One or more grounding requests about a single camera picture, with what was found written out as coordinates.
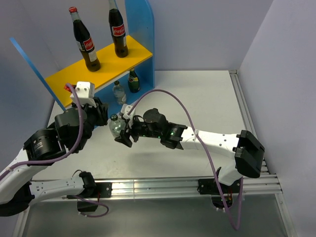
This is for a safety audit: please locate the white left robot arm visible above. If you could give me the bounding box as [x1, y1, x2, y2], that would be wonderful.
[0, 104, 97, 217]

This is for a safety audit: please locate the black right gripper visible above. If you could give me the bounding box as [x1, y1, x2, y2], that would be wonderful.
[115, 115, 162, 148]

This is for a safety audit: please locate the cola bottle with red cap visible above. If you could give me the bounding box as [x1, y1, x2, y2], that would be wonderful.
[69, 6, 101, 72]

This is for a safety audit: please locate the clear glass bottle green cap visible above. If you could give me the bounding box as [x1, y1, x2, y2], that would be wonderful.
[109, 114, 126, 138]

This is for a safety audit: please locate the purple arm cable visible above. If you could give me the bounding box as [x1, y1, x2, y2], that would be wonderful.
[127, 88, 244, 231]
[0, 83, 109, 218]

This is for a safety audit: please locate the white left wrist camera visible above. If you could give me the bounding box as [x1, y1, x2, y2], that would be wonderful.
[71, 81, 96, 108]

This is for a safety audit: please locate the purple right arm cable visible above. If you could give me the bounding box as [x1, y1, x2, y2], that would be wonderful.
[127, 88, 244, 231]

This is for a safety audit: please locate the green Perrier glass bottle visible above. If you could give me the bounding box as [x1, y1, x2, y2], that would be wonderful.
[128, 68, 140, 93]

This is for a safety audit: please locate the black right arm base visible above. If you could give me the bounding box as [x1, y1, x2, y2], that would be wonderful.
[197, 178, 241, 210]

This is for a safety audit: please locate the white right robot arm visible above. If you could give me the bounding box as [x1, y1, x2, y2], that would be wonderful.
[115, 104, 265, 193]

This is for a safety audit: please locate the blue and yellow shelf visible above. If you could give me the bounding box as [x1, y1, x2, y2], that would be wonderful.
[10, 0, 155, 114]

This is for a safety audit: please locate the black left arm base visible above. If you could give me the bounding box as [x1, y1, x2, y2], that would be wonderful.
[77, 182, 112, 217]

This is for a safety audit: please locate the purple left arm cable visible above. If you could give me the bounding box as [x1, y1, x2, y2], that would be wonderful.
[0, 83, 109, 218]

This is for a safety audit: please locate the aluminium front mounting rail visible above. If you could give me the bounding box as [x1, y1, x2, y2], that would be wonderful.
[49, 174, 283, 203]

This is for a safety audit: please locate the cola bottle without cap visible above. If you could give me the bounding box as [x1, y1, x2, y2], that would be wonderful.
[108, 0, 128, 58]

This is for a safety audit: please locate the aluminium table edge rail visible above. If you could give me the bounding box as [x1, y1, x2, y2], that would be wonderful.
[229, 70, 265, 178]

